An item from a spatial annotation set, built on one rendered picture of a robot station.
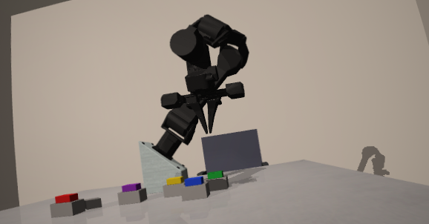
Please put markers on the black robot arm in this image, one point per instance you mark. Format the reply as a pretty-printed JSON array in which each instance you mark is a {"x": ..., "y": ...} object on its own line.
[{"x": 192, "y": 45}]

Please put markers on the yellow button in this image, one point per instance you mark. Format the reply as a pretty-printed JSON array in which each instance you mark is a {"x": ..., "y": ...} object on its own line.
[{"x": 173, "y": 187}]

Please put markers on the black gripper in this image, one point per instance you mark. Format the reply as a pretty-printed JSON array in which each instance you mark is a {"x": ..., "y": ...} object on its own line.
[{"x": 175, "y": 100}]

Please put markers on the red button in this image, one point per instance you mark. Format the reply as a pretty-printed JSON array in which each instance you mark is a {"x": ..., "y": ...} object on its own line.
[{"x": 67, "y": 205}]

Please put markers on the green button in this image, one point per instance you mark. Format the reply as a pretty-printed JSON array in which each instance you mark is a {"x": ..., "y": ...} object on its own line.
[{"x": 217, "y": 181}]

